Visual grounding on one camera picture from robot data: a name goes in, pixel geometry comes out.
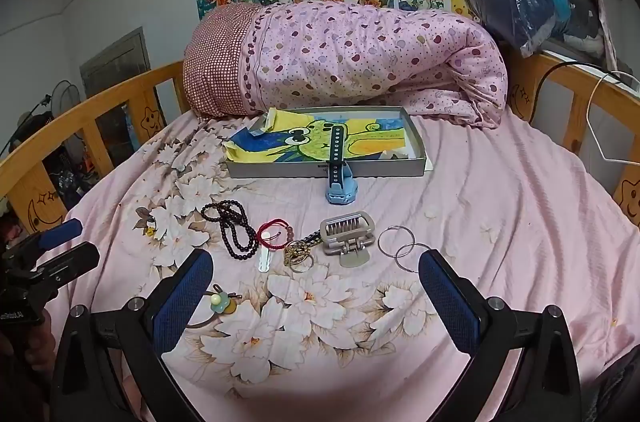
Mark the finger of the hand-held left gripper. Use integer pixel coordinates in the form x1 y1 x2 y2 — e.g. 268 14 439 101
4 218 84 263
29 242 101 291

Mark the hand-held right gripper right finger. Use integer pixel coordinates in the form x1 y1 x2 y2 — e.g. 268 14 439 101
417 249 583 422

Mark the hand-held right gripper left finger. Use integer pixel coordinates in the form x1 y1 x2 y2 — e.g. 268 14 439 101
50 248 216 422

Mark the dark bead necklace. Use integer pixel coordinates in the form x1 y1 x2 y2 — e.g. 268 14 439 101
201 201 258 261

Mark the red string bracelet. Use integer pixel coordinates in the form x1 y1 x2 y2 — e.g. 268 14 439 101
256 218 297 259

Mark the grey hair claw clip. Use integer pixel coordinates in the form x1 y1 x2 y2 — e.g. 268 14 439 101
319 212 376 269

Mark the braided cord gold keyring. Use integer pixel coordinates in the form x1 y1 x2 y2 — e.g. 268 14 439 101
282 229 326 274

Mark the blue kids watch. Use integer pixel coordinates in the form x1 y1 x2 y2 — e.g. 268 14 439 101
322 125 360 205

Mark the grey shallow tray box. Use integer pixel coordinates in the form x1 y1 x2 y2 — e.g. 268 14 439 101
226 105 435 179

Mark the person's left hand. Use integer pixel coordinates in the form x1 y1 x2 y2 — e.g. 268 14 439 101
0 321 57 379

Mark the pink floral bed sheet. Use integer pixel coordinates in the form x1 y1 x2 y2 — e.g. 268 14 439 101
30 102 640 422

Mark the white snap hair clip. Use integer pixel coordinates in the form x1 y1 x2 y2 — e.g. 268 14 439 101
259 229 273 274

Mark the standing fan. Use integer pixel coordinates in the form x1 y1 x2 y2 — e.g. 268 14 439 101
50 80 83 163

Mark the grey door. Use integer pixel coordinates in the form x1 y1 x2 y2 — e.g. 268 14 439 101
80 27 151 153

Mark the frog drawing paper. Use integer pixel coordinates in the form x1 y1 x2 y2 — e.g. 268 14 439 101
223 107 418 165

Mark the dark cloth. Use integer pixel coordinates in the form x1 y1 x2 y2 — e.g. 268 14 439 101
597 354 640 422

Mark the white clothes hanger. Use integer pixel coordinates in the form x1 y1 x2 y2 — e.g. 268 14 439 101
582 70 640 163

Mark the pink dotted rolled quilt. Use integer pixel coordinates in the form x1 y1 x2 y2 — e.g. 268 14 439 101
182 0 510 128

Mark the green flower hair tie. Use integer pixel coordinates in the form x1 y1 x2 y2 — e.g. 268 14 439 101
187 285 243 329

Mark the thin metal hoop ring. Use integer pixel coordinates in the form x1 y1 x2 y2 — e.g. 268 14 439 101
394 243 432 274
377 226 412 259

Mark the wooden bed frame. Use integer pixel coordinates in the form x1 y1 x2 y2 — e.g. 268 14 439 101
0 47 640 233

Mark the black cable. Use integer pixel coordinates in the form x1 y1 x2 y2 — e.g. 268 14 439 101
530 61 608 125

